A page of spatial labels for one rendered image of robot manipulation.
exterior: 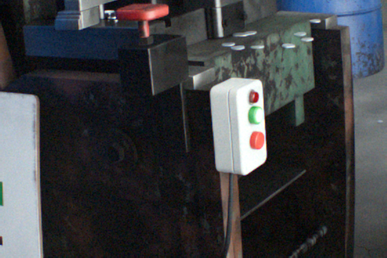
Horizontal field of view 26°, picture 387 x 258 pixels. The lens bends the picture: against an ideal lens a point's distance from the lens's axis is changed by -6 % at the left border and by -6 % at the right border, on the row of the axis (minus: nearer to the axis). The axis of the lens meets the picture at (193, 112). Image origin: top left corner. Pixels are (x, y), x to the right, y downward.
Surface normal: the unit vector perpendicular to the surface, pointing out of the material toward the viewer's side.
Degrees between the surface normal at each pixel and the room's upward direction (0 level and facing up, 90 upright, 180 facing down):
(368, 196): 0
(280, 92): 90
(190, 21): 90
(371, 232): 0
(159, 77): 90
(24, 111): 78
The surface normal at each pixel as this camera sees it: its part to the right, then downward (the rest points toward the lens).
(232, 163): -0.56, 0.28
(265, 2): 0.83, 0.09
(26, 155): -0.54, 0.07
